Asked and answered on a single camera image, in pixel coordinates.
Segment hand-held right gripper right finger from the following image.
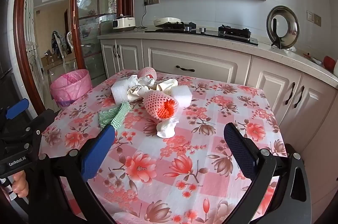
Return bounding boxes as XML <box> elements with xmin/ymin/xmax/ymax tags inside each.
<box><xmin>224</xmin><ymin>123</ymin><xmax>315</xmax><ymax>224</ymax></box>

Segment person's left hand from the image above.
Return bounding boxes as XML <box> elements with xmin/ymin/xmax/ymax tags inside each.
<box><xmin>12</xmin><ymin>170</ymin><xmax>29</xmax><ymax>198</ymax></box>

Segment pink floral tablecloth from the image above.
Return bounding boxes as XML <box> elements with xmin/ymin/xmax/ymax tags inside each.
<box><xmin>39</xmin><ymin>69</ymin><xmax>287</xmax><ymax>224</ymax></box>

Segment black power cable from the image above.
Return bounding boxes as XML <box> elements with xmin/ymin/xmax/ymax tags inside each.
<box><xmin>134</xmin><ymin>3</ymin><xmax>149</xmax><ymax>30</ymax></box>

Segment steel pot lid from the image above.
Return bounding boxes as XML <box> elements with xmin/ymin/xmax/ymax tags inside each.
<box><xmin>266</xmin><ymin>5</ymin><xmax>300</xmax><ymax>49</ymax></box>

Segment white dining chair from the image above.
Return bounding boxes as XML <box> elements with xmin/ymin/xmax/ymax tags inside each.
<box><xmin>51</xmin><ymin>31</ymin><xmax>78</xmax><ymax>69</ymax></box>

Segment white hallway cabinets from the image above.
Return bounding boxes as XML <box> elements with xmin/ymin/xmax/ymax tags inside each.
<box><xmin>24</xmin><ymin>0</ymin><xmax>46</xmax><ymax>98</ymax></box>

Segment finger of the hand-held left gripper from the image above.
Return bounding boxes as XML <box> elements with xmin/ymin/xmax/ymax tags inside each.
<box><xmin>0</xmin><ymin>98</ymin><xmax>30</xmax><ymax>121</ymax></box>
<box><xmin>24</xmin><ymin>110</ymin><xmax>55</xmax><ymax>136</ymax></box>

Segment white kitchen base cabinet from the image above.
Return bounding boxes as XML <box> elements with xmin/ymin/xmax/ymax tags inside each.
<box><xmin>97</xmin><ymin>28</ymin><xmax>338</xmax><ymax>152</ymax></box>

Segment black gas stove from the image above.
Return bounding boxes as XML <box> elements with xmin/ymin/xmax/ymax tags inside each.
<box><xmin>144</xmin><ymin>20</ymin><xmax>259</xmax><ymax>45</ymax></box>

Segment pink foam fruit net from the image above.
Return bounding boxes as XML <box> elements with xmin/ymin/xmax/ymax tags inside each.
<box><xmin>138</xmin><ymin>67</ymin><xmax>157</xmax><ymax>81</ymax></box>

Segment white foam block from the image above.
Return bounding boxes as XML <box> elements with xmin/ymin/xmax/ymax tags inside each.
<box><xmin>170</xmin><ymin>86</ymin><xmax>193</xmax><ymax>109</ymax></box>

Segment beige crumpled wrapper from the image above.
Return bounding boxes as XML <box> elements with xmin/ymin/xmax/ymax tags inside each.
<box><xmin>156</xmin><ymin>79</ymin><xmax>179</xmax><ymax>93</ymax></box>

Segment wooden door frame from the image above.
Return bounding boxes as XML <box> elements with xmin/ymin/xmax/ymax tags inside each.
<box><xmin>13</xmin><ymin>0</ymin><xmax>80</xmax><ymax>114</ymax></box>

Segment red round object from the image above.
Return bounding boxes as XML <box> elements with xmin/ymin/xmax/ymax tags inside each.
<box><xmin>323</xmin><ymin>56</ymin><xmax>337</xmax><ymax>70</ymax></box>

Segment white tissue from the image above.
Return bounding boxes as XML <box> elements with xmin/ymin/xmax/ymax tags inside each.
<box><xmin>156</xmin><ymin>118</ymin><xmax>180</xmax><ymax>139</ymax></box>

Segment crumpled white paper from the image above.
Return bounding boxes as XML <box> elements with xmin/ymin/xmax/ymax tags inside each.
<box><xmin>128</xmin><ymin>75</ymin><xmax>156</xmax><ymax>89</ymax></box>

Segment pile of white wrappers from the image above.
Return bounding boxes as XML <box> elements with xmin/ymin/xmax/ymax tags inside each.
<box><xmin>110</xmin><ymin>80</ymin><xmax>133</xmax><ymax>104</ymax></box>

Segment pink trash bin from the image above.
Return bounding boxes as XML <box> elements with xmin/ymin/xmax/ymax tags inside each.
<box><xmin>50</xmin><ymin>69</ymin><xmax>93</xmax><ymax>110</ymax></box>

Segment white rice cooker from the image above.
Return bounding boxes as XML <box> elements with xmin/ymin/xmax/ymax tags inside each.
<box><xmin>112</xmin><ymin>14</ymin><xmax>137</xmax><ymax>33</ymax></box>

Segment black lid stand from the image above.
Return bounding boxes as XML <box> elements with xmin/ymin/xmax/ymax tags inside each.
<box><xmin>270</xmin><ymin>18</ymin><xmax>298</xmax><ymax>52</ymax></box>

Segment green striped cloth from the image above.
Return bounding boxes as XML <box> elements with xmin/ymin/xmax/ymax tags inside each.
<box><xmin>99</xmin><ymin>101</ymin><xmax>132</xmax><ymax>131</ymax></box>

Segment orange foam fruit net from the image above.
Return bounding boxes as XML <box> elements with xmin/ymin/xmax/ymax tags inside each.
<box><xmin>143</xmin><ymin>91</ymin><xmax>177</xmax><ymax>120</ymax></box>

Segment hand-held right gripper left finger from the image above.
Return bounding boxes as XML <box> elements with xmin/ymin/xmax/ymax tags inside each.
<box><xmin>28</xmin><ymin>124</ymin><xmax>117</xmax><ymax>224</ymax></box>

